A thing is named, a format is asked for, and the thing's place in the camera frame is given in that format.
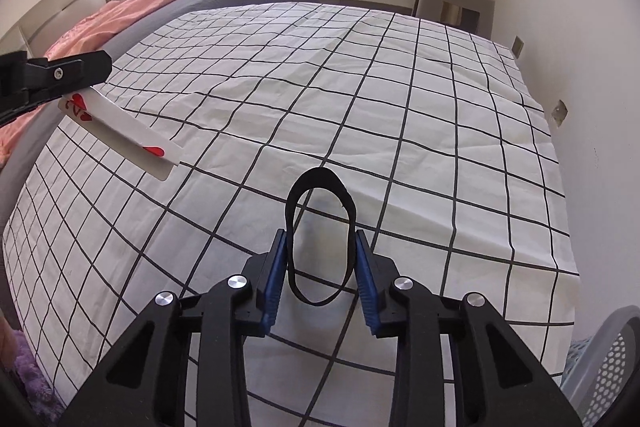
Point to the pink blanket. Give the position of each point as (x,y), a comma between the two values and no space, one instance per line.
(125,7)

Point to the grey perforated plastic basket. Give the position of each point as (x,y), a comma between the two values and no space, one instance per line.
(617,357)

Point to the black elastic band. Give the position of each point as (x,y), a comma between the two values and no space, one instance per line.
(320,174)

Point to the grey plastic stool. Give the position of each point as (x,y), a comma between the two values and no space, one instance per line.
(450,2)

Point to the purple fleece pants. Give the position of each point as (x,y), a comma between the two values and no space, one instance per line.
(30,377)

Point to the red hearts playing card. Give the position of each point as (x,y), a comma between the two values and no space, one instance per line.
(125,132)

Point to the wall socket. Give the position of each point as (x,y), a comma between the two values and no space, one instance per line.
(518,46)
(560,112)

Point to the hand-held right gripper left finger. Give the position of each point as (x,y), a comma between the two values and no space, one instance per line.
(275,278)

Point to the white black checkered sheet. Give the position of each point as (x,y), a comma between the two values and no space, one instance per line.
(350,107)

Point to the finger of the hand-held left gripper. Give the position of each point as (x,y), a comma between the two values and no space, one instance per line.
(30,107)
(65,69)

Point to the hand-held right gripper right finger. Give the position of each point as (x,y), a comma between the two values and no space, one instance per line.
(366,278)

